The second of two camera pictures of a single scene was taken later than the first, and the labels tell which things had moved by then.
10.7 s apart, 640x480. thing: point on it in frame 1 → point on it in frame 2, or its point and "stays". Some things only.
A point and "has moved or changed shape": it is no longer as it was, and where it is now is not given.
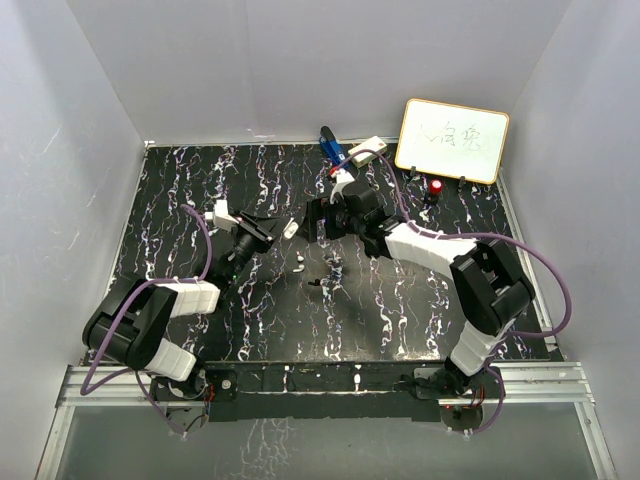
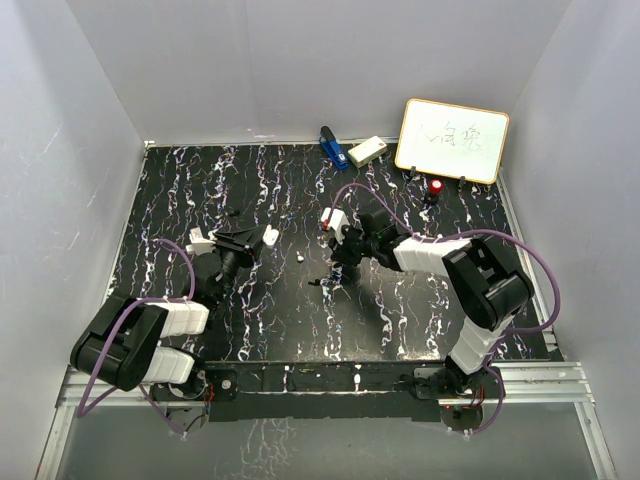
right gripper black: [319, 210] → [341, 251]
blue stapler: [331, 146] stays
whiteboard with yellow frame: [453, 141] stays
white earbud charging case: [288, 234] has moved or changed shape
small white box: [374, 143] stays
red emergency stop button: [436, 186] stays
